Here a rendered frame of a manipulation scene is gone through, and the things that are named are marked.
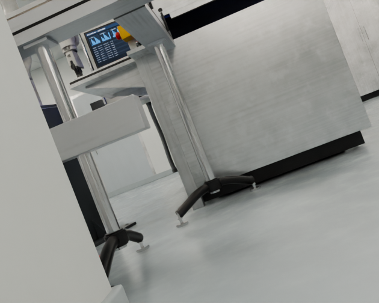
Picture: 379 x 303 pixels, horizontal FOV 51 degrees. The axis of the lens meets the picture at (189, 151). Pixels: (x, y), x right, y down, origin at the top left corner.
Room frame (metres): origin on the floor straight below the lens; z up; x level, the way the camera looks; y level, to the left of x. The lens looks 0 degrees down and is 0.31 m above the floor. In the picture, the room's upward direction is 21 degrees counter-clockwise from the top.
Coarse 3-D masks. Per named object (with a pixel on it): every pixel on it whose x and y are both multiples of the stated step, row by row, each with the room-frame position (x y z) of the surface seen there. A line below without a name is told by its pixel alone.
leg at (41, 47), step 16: (32, 48) 1.37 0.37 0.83; (48, 48) 1.38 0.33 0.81; (48, 64) 1.37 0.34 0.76; (48, 80) 1.37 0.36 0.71; (64, 96) 1.37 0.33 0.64; (64, 112) 1.37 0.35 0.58; (80, 160) 1.37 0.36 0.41; (96, 176) 1.38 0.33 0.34; (96, 192) 1.37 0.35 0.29; (112, 224) 1.37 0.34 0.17
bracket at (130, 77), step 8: (120, 72) 2.24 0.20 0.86; (128, 72) 2.24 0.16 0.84; (136, 72) 2.23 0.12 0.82; (104, 80) 2.26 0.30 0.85; (112, 80) 2.25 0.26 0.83; (120, 80) 2.24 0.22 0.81; (128, 80) 2.24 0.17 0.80; (136, 80) 2.23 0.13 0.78; (88, 88) 2.27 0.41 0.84; (96, 88) 2.28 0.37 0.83
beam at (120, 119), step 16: (128, 96) 1.32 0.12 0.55; (96, 112) 1.34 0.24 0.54; (112, 112) 1.33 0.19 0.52; (128, 112) 1.32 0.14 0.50; (144, 112) 1.39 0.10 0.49; (64, 128) 1.36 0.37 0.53; (80, 128) 1.35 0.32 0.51; (96, 128) 1.34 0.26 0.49; (112, 128) 1.33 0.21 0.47; (128, 128) 1.33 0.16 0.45; (144, 128) 1.33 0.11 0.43; (64, 144) 1.36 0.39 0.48; (80, 144) 1.35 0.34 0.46; (96, 144) 1.34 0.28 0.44; (64, 160) 1.36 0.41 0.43
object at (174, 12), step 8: (160, 0) 2.09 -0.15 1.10; (168, 0) 2.09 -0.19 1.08; (176, 0) 2.08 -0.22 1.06; (184, 0) 2.08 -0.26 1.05; (192, 0) 2.07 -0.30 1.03; (200, 0) 2.07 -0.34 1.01; (208, 0) 2.06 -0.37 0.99; (168, 8) 2.09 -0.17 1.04; (176, 8) 2.09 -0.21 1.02; (184, 8) 2.08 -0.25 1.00; (192, 8) 2.07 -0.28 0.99; (176, 16) 2.09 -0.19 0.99
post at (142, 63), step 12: (132, 48) 2.12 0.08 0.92; (144, 60) 2.12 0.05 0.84; (144, 72) 2.12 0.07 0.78; (144, 84) 2.13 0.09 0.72; (156, 84) 2.12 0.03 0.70; (156, 96) 2.12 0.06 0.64; (156, 108) 2.12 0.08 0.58; (168, 120) 2.12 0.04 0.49; (168, 132) 2.12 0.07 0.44; (168, 144) 2.13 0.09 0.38; (180, 156) 2.12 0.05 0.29; (180, 168) 2.12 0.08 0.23; (192, 180) 2.12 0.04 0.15; (192, 192) 2.12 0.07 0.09; (204, 204) 2.13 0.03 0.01
